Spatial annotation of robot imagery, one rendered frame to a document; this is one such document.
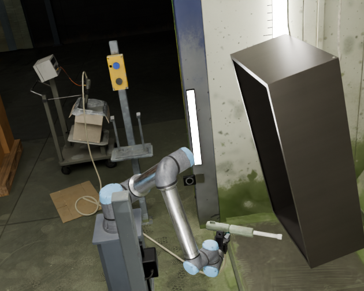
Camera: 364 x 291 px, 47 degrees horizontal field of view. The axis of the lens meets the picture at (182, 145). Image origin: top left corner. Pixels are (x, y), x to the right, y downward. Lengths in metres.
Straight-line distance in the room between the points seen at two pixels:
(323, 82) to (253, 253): 1.70
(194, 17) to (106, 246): 1.62
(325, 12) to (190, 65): 1.00
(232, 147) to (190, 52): 0.83
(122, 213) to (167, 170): 0.99
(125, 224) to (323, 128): 1.25
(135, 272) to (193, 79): 1.97
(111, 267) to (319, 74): 1.75
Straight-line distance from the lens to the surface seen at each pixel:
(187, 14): 2.97
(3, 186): 4.87
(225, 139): 3.28
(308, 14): 3.16
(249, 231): 2.71
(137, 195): 2.69
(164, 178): 2.16
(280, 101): 2.01
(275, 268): 3.26
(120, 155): 3.33
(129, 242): 1.26
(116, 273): 2.90
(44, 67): 4.75
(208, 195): 3.51
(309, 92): 2.06
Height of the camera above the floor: 2.27
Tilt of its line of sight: 26 degrees down
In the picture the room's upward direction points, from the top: 7 degrees counter-clockwise
